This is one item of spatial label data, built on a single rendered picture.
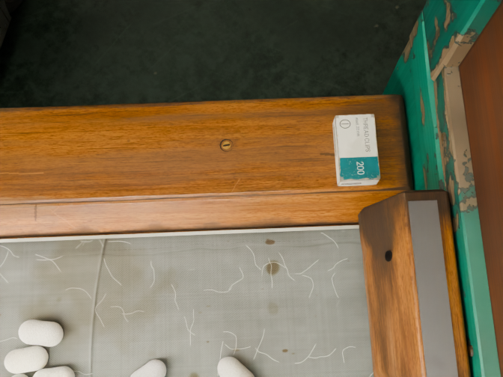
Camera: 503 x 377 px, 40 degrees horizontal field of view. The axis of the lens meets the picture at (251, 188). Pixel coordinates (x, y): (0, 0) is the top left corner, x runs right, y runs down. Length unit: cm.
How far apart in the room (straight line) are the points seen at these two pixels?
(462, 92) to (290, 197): 17
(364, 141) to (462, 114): 11
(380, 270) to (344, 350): 10
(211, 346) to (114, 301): 9
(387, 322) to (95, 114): 32
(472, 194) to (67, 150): 35
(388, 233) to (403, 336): 8
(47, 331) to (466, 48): 40
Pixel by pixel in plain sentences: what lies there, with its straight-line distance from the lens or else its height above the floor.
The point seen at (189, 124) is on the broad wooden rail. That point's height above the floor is 76.
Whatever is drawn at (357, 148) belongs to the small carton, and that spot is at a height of 79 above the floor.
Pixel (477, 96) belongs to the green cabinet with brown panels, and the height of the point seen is 90.
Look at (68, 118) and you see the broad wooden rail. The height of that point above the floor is 76.
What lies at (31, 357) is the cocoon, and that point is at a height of 76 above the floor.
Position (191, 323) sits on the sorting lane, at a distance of 62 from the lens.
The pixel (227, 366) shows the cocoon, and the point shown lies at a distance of 60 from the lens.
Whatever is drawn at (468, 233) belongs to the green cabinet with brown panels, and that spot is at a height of 87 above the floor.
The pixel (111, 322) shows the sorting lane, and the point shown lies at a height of 74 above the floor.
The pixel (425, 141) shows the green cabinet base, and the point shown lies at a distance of 60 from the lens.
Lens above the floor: 136
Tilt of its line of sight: 74 degrees down
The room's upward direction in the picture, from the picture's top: 2 degrees clockwise
